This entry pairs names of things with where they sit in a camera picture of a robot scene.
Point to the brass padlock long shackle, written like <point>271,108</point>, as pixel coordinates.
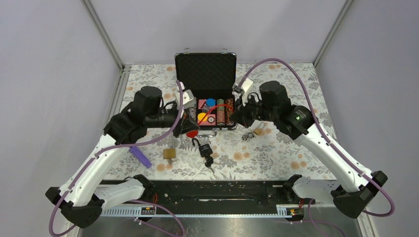
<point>176,144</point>

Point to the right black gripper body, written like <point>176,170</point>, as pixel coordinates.
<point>251,111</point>

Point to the small brass padlock astronaut keychain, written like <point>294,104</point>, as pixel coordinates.
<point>256,132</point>

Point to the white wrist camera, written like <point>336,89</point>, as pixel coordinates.
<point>243,86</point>
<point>185,97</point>

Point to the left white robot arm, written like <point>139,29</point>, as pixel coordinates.
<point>81,200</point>

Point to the black poker chip case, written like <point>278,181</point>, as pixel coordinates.
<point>210,77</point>

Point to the floral tablecloth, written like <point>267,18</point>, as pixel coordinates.
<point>270,156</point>

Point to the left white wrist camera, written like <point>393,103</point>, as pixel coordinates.
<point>185,97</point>

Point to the black padlock with keys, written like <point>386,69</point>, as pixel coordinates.
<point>205,152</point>

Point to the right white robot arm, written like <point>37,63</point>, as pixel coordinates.
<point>354,186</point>

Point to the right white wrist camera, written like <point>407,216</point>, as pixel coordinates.
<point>243,86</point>

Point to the red cable lock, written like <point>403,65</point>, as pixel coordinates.
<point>194,133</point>

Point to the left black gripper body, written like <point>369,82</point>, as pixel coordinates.
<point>179,129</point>

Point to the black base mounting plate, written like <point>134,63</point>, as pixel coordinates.
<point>220,197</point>

